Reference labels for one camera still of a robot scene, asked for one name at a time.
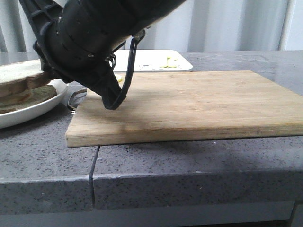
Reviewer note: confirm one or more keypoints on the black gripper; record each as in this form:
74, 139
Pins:
77, 41

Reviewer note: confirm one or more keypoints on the bread slice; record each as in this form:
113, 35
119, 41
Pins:
26, 98
18, 77

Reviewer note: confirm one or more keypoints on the white round plate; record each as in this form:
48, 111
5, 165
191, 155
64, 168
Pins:
29, 113

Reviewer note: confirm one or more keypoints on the white rectangular tray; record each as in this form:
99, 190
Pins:
148, 61

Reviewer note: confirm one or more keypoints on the wooden cutting board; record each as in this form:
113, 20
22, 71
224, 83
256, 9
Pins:
175, 106

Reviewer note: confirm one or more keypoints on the grey curtain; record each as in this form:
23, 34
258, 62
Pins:
229, 25

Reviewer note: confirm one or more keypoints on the metal cutting board handle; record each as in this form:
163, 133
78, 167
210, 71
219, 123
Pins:
75, 99

